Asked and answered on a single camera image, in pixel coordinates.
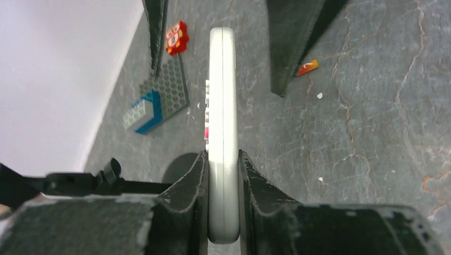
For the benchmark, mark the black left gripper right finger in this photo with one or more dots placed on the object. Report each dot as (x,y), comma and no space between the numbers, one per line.
(272,222)

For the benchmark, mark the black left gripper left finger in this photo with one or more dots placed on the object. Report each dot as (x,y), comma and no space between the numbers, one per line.
(172,222)

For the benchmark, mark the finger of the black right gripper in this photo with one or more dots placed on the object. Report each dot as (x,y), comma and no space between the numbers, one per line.
(294,28)
(156,13)

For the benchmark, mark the orange AAA battery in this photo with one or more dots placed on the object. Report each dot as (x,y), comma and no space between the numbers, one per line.
(307,67)

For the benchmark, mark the red toy block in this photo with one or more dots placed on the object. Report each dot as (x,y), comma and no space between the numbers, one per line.
(176,38)

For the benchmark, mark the grey lego baseplate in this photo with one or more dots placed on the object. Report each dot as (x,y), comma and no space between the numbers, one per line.
(170,83)

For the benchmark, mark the blue grey lego brick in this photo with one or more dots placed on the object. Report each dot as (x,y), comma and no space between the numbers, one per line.
(144,114)

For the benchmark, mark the black microphone stand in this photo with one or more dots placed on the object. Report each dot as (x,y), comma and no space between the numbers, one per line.
(17,189)

